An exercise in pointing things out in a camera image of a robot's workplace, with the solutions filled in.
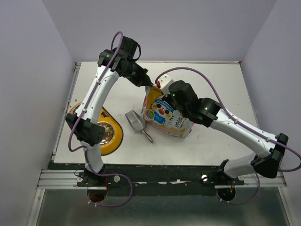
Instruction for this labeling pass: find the purple cable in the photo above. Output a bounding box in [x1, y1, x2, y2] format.
[67, 31, 134, 208]
[154, 67, 301, 205]

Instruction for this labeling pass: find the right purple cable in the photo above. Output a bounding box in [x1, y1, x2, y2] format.
[154, 67, 301, 205]

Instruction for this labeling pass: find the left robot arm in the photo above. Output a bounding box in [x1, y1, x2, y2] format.
[65, 32, 153, 186]

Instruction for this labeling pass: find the aluminium frame rail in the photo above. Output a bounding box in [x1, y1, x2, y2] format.
[37, 170, 106, 190]

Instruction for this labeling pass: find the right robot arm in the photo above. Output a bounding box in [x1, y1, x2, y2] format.
[156, 74, 288, 185]

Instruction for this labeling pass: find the yellow double pet bowl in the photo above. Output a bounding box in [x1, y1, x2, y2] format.
[74, 108, 124, 156]

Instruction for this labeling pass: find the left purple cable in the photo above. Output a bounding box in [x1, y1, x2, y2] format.
[67, 31, 134, 208]

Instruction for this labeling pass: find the metal food scoop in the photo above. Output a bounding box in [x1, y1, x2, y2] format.
[125, 110, 154, 144]

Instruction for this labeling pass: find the pet food bag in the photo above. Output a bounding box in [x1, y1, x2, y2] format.
[142, 86, 194, 137]

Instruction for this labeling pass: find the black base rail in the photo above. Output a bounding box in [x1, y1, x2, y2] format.
[77, 164, 244, 196]

